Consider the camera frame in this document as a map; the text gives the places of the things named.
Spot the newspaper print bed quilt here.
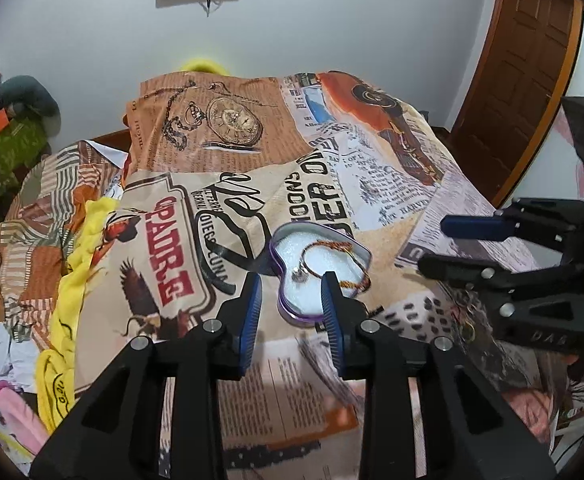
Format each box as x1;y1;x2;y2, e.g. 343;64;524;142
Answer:
75;73;554;479

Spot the silver pendant charm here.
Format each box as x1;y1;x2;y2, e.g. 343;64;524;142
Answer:
292;259;309;283

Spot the yellow cloth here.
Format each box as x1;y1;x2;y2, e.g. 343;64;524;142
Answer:
34;197;118;432

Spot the brown wooden door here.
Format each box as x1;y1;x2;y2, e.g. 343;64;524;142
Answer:
447;0;584;206

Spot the purple heart-shaped tin box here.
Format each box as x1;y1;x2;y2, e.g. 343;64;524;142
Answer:
269;221;372;327

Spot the white wardrobe door with hearts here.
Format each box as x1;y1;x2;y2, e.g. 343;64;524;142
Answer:
506;26;584;204

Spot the pink plush toy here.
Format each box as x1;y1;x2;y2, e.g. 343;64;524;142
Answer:
0;380;49;454

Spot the braided orange bracelet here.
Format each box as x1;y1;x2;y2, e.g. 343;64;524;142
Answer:
298;240;372;298

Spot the striped patchwork blanket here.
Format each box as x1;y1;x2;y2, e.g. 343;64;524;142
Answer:
0;141;119;350

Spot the green patterned cloth pile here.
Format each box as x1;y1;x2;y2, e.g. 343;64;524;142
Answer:
0;116;48;197

